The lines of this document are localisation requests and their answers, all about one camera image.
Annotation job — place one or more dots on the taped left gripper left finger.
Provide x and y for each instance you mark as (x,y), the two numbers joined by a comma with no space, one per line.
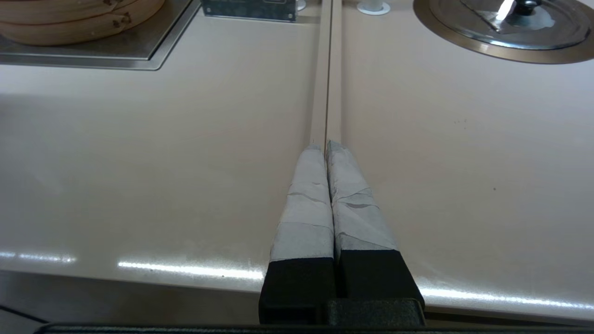
(304,222)

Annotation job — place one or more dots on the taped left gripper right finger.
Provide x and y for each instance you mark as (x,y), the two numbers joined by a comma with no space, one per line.
(362,232)

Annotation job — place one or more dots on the steel pot lid black knob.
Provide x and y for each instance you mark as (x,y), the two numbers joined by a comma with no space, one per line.
(473,28)

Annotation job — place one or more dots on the dark acrylic label sign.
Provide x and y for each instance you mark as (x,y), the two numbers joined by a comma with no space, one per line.
(250,10)

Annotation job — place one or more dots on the white round base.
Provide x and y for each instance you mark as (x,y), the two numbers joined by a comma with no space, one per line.
(373,7)

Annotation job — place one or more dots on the recessed steel tray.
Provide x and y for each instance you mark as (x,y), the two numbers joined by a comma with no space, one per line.
(139,53)

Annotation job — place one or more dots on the bamboo steamer basket stack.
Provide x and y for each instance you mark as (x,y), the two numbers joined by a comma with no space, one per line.
(69,28)

